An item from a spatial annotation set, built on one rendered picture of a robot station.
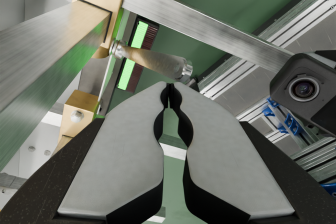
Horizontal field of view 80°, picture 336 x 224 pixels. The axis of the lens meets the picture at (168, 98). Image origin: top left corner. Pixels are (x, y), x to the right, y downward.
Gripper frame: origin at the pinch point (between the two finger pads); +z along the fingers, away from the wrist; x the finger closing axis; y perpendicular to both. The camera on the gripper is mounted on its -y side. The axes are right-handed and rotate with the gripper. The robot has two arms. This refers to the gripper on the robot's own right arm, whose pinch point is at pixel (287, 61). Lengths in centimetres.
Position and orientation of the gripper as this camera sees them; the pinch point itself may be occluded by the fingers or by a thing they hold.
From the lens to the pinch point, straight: 36.5
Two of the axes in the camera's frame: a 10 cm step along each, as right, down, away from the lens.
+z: -0.2, -5.4, 8.4
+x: 3.9, -7.8, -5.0
